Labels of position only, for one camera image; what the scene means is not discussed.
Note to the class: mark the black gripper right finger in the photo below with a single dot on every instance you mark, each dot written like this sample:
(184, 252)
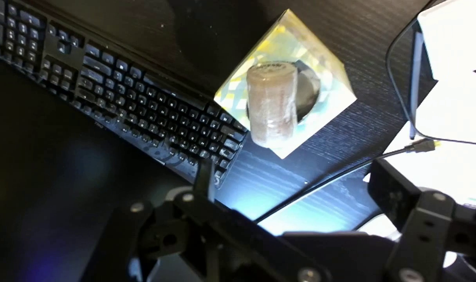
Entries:
(427, 235)

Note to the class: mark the clear plastic-wrapped roll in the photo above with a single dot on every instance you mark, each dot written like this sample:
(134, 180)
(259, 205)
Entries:
(272, 103)

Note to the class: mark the pale green tissue box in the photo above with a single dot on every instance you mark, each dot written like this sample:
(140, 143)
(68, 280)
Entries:
(287, 39)

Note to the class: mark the white booklet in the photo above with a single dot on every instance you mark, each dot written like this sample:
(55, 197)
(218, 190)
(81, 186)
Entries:
(452, 172)

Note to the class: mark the white paper sheet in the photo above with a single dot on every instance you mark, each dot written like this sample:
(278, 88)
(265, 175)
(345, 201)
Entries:
(452, 78)

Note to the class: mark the black keyboard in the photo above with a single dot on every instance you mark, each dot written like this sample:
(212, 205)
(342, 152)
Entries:
(118, 94)

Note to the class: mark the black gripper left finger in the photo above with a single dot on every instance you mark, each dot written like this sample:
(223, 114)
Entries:
(134, 235)

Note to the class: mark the white paper stack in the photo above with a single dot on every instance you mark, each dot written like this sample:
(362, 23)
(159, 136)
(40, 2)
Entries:
(420, 144)

